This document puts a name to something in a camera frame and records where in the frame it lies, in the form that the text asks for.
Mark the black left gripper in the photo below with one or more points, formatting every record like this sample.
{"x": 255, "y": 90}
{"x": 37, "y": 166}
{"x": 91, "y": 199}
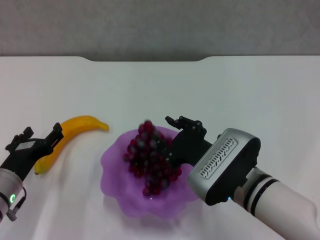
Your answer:
{"x": 23, "y": 157}

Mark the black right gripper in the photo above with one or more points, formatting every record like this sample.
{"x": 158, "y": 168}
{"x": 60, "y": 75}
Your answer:
{"x": 190, "y": 150}

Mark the yellow banana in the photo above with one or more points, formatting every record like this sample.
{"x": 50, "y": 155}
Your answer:
{"x": 82, "y": 123}

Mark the bunch of red grapes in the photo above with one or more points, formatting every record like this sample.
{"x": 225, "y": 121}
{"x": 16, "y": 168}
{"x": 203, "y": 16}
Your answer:
{"x": 150, "y": 160}

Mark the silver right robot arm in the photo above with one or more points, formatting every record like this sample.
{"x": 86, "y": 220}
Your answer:
{"x": 230, "y": 170}

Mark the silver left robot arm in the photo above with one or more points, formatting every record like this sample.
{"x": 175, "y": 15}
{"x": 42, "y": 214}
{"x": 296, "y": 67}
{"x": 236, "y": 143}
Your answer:
{"x": 7, "y": 187}

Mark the purple wavy plastic plate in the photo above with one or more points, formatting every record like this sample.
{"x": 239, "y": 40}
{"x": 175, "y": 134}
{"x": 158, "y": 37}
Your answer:
{"x": 117, "y": 180}

